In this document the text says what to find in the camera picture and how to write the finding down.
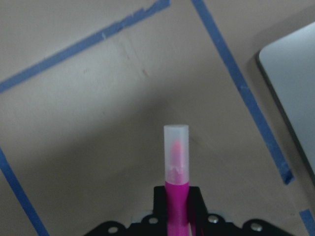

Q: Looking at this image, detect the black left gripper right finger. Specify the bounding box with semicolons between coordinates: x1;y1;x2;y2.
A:
188;186;208;218

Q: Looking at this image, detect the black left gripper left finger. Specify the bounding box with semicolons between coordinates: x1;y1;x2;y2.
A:
153;186;167;216

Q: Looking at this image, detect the pink highlighter pen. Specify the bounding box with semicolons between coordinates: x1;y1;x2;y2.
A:
163;124;189;236

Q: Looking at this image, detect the silver laptop notebook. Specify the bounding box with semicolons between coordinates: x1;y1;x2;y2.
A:
257;23;315;179

